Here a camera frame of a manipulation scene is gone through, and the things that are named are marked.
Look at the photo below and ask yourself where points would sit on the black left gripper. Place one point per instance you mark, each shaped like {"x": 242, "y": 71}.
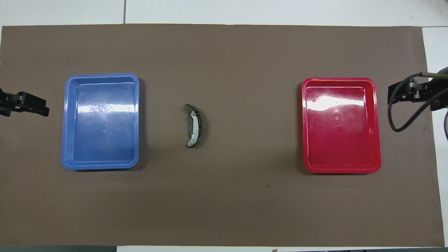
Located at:
{"x": 8, "y": 100}

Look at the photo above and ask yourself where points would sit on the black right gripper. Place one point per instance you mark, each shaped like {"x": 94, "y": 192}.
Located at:
{"x": 437, "y": 92}

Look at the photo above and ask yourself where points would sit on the curved brake shoe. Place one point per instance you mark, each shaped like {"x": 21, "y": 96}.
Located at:
{"x": 200, "y": 126}

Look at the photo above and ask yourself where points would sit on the red plastic tray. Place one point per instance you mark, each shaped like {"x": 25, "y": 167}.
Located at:
{"x": 341, "y": 140}

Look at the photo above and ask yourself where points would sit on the blue plastic tray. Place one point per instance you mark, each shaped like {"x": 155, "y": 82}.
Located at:
{"x": 101, "y": 140}

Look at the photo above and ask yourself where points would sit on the brown table mat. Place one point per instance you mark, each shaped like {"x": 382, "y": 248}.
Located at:
{"x": 224, "y": 52}

